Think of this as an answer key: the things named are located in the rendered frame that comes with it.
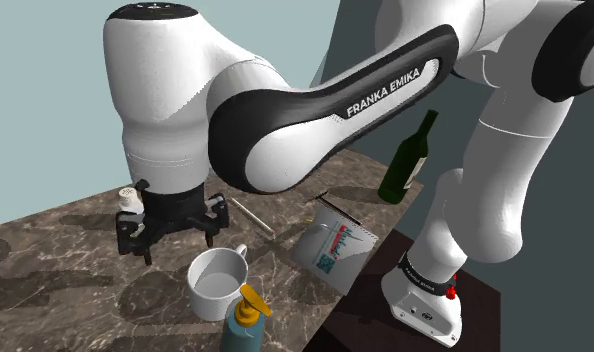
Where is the black pen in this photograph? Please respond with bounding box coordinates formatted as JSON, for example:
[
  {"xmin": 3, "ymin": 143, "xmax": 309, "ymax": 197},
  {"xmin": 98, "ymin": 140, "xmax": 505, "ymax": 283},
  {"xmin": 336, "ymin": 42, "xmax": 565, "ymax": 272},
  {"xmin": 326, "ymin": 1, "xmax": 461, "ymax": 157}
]
[{"xmin": 316, "ymin": 191, "xmax": 364, "ymax": 227}]

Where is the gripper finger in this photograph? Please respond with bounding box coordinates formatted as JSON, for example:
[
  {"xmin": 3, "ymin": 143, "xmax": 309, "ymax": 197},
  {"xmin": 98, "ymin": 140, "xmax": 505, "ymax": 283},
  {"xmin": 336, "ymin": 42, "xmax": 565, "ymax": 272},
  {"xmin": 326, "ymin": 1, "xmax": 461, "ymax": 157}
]
[
  {"xmin": 189, "ymin": 192, "xmax": 230, "ymax": 248},
  {"xmin": 115, "ymin": 211, "xmax": 155, "ymax": 267}
]

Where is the white salt shaker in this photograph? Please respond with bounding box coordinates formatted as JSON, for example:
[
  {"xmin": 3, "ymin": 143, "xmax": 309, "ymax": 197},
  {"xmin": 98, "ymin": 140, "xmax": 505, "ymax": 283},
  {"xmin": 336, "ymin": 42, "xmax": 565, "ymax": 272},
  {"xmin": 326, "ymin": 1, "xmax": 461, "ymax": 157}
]
[{"xmin": 117, "ymin": 186, "xmax": 146, "ymax": 216}]

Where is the blue soap dispenser yellow pump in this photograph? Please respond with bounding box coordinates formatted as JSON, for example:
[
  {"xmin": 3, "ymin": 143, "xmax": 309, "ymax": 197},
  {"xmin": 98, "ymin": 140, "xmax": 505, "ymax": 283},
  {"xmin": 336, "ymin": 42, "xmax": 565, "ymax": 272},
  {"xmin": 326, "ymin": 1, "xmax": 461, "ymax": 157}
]
[{"xmin": 219, "ymin": 284, "xmax": 273, "ymax": 352}]

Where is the beige pencil with red end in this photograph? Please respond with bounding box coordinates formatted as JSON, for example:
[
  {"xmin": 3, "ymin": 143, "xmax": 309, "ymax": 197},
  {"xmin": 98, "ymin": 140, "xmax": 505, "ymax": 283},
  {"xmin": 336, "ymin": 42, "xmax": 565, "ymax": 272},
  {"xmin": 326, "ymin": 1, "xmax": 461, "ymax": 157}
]
[{"xmin": 227, "ymin": 196, "xmax": 278, "ymax": 239}]

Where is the dark robot stand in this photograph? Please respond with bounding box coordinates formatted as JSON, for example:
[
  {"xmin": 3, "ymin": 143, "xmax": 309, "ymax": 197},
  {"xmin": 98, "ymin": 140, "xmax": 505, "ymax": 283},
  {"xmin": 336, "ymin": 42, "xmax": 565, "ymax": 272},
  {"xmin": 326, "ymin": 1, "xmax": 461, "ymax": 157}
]
[{"xmin": 302, "ymin": 228, "xmax": 502, "ymax": 352}]

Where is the grey notebook with printed cover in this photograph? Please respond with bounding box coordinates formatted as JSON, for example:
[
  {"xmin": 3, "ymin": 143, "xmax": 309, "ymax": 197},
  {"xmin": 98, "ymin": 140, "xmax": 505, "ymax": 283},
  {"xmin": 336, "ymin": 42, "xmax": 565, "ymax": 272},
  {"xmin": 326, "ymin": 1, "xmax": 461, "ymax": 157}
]
[{"xmin": 290, "ymin": 201, "xmax": 380, "ymax": 297}]

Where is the white mug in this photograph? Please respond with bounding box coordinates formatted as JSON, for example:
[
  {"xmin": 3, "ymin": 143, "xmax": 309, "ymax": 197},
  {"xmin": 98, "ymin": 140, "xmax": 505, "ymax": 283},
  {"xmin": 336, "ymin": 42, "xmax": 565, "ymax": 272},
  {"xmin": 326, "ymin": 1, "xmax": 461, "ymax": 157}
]
[{"xmin": 186, "ymin": 243, "xmax": 250, "ymax": 323}]

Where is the dark green wine bottle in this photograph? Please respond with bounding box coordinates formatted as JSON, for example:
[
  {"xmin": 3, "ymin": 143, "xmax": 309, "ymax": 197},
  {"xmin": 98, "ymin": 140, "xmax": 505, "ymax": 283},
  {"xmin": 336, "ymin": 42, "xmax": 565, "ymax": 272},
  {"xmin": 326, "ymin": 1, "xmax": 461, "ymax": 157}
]
[{"xmin": 377, "ymin": 108, "xmax": 440, "ymax": 205}]

